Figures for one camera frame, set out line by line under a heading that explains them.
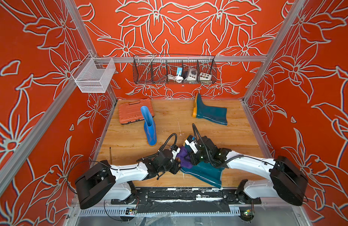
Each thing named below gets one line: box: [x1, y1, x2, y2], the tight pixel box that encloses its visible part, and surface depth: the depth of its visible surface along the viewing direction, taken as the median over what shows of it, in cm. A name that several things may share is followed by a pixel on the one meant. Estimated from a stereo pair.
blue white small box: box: [176, 66, 183, 76], surface depth 85 cm
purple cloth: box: [175, 145, 193, 170], surface depth 79 cm
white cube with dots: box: [199, 72, 213, 81], surface depth 96 cm
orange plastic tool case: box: [118, 98, 155, 125], surface depth 112 cm
